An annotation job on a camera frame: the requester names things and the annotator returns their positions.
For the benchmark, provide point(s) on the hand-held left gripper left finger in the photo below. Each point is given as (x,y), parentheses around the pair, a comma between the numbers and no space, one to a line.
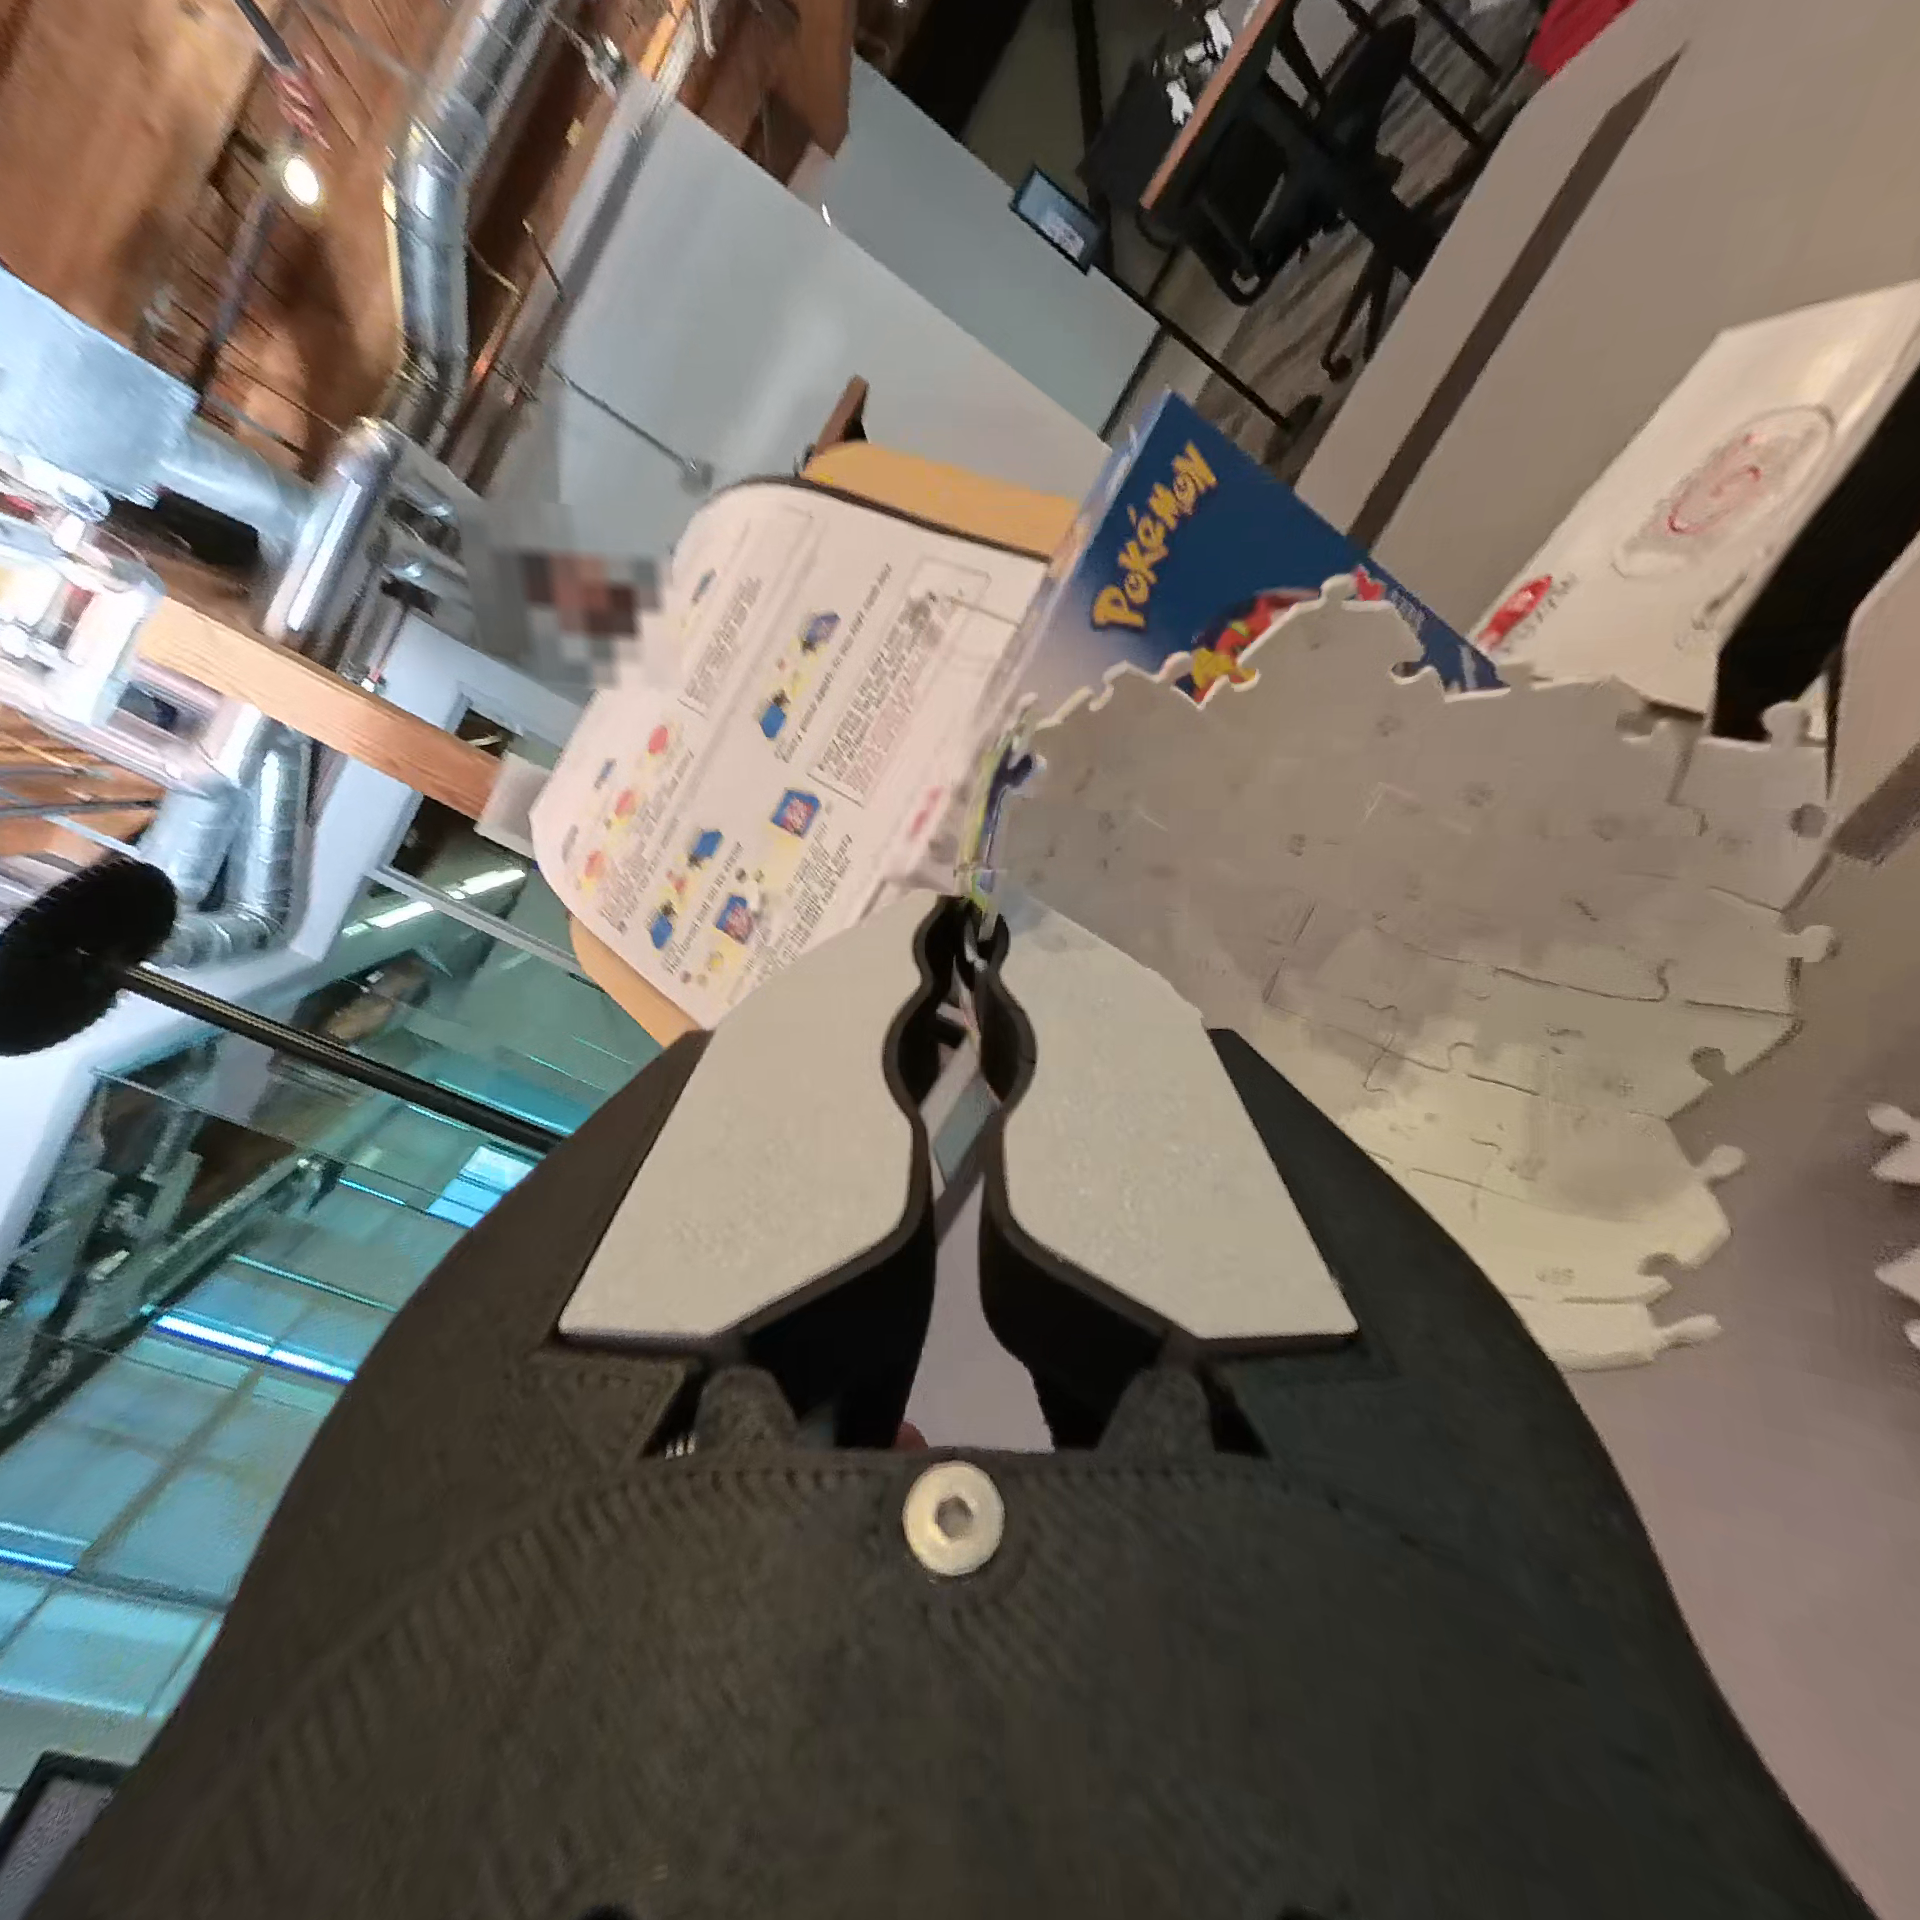
(750,1184)

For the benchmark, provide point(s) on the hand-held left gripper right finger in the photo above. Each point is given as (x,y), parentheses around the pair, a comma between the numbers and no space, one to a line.
(1171,1200)

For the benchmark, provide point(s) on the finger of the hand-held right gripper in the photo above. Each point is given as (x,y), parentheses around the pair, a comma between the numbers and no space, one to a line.
(1881,692)

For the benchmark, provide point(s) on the partly built puzzle ball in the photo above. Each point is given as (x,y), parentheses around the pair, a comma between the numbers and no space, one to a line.
(1424,901)

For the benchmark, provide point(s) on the white instruction leaflet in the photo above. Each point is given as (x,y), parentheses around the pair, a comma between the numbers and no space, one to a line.
(1723,452)

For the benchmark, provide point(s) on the white rounded board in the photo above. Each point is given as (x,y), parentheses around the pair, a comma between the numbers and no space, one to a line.
(780,750)

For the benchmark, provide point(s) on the glass railing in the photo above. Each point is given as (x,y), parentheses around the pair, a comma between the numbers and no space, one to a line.
(225,1276)

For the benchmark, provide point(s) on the wooden ceiling beam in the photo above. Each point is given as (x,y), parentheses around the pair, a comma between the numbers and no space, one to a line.
(300,699)

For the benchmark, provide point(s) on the black round-headed pole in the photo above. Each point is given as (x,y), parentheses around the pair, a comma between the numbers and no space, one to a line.
(75,955)

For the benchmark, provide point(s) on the silver ventilation duct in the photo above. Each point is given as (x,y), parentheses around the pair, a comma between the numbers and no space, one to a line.
(253,840)
(435,224)

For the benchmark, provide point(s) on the small wall screen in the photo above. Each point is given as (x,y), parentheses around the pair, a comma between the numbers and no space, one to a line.
(1061,223)

